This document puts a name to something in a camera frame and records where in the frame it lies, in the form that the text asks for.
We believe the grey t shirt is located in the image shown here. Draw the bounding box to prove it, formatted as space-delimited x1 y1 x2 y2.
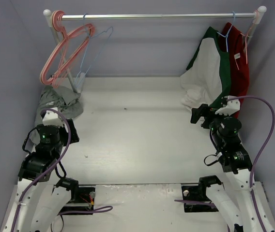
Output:
28 86 84 145

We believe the light blue wire hanger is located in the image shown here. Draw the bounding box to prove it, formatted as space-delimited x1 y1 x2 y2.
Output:
73 13 114 92

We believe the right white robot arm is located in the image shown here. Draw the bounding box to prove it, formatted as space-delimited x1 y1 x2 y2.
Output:
190 104 275 232

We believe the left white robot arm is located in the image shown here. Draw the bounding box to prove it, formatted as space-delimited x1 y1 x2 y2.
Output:
2 119 79 232

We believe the white and green shirt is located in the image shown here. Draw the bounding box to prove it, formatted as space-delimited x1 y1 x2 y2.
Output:
180 27 231 110

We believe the blue hanger with shirts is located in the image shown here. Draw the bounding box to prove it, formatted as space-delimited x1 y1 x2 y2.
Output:
217 11 236 52

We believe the red shirt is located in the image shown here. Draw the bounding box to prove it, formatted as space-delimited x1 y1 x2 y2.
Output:
218 22 250 119

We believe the pink hanger at right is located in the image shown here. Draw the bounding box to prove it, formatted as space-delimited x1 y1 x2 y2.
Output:
241 10 260 64

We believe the pink plastic hangers bunch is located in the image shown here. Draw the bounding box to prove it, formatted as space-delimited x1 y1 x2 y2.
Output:
40 10 95 88

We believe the silver clothes rack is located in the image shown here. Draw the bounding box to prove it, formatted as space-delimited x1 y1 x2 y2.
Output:
43 6 267 93

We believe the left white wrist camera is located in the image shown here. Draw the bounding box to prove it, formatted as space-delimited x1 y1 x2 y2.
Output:
42 110 63 127

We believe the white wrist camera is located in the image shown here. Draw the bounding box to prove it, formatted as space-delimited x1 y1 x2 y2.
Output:
42 110 63 127
215 96 241 116

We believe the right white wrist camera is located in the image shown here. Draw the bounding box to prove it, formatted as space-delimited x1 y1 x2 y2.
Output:
215 96 241 116

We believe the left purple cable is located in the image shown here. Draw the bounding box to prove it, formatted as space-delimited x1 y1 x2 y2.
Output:
11 108 113 232

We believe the purple cable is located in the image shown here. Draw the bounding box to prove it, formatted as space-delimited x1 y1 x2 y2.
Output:
174 95 275 232
11 108 113 232

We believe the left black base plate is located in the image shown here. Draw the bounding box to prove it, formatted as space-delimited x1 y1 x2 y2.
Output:
51 186 95 216

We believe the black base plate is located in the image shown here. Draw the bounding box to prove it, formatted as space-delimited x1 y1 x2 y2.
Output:
182 185 218 213
51 186 95 216

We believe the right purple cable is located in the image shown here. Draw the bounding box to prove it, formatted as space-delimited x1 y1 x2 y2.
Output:
174 95 275 232

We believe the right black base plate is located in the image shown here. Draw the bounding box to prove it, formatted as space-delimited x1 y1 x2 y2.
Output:
182 185 218 213

